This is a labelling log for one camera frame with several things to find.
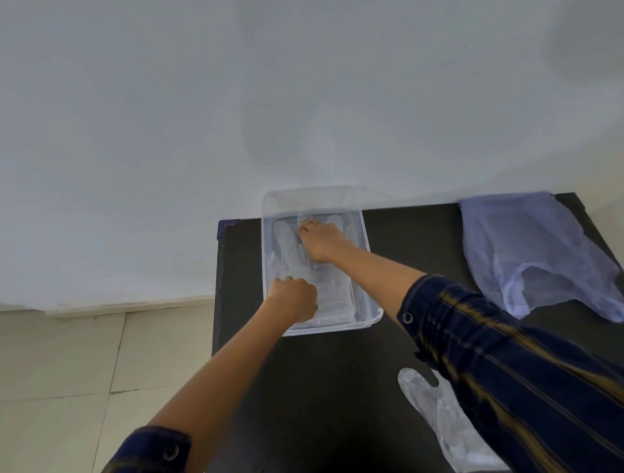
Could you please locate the person's right hand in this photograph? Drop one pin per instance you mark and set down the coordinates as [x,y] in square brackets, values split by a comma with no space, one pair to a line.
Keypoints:
[322,241]

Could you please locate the person's left hand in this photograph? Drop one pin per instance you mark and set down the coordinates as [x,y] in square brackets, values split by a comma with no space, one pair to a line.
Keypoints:
[292,299]

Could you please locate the person's left fingers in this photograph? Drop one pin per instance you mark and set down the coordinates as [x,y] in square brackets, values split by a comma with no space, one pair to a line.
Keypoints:
[292,282]

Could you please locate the person's right fingers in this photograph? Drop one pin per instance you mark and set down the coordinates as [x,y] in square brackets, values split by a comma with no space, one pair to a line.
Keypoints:
[316,224]

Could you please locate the clear plastic glove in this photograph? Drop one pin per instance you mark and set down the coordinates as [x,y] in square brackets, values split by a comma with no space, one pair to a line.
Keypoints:
[446,429]
[336,292]

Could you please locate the person's right forearm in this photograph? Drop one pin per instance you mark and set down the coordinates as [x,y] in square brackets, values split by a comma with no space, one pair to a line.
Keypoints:
[487,351]

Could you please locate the person's left forearm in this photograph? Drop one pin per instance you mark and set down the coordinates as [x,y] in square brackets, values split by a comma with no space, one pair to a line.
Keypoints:
[219,390]

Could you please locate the clear plastic storage container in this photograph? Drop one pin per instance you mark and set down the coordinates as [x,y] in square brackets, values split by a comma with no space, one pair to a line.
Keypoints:
[363,273]

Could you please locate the pale blue plastic bag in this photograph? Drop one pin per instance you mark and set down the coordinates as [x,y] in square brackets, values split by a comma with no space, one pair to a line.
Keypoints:
[526,243]

